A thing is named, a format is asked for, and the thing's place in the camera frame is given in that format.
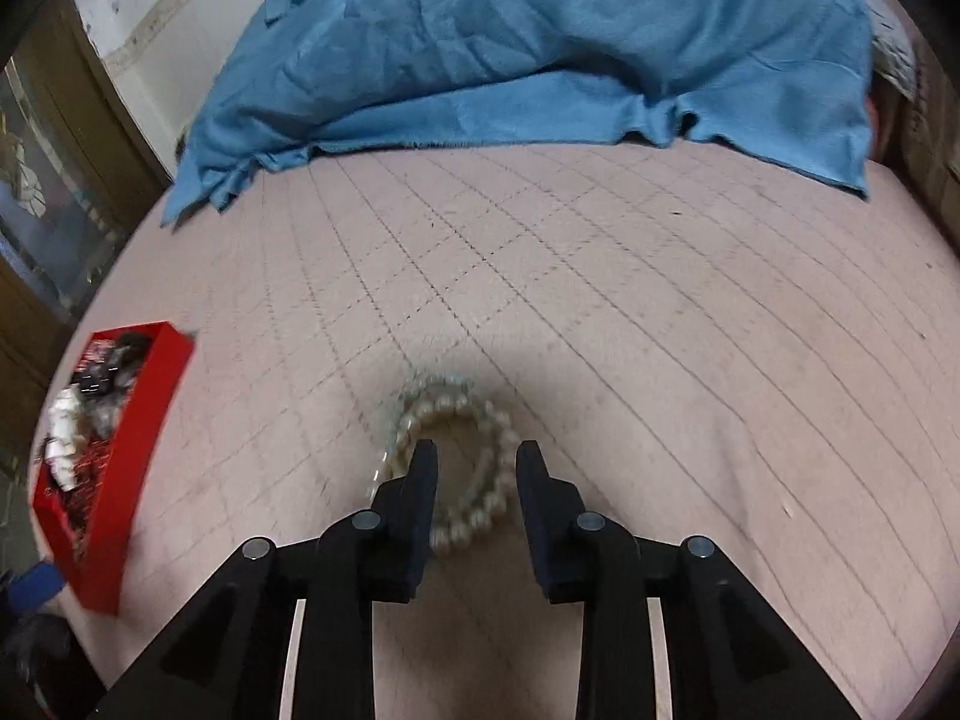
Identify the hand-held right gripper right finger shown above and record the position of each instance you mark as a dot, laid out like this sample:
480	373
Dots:
532	510

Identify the grey quilted cloth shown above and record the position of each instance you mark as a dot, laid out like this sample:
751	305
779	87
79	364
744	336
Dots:
892	52

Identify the wooden cabinet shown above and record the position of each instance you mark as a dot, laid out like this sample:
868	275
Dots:
45	240

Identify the red box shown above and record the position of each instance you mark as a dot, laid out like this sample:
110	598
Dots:
127	480

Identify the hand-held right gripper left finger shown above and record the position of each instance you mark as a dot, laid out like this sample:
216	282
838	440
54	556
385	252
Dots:
424	495

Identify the blue blanket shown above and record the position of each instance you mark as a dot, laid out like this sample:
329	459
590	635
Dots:
525	37

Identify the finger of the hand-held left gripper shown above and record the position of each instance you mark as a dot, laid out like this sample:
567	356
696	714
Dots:
37	583

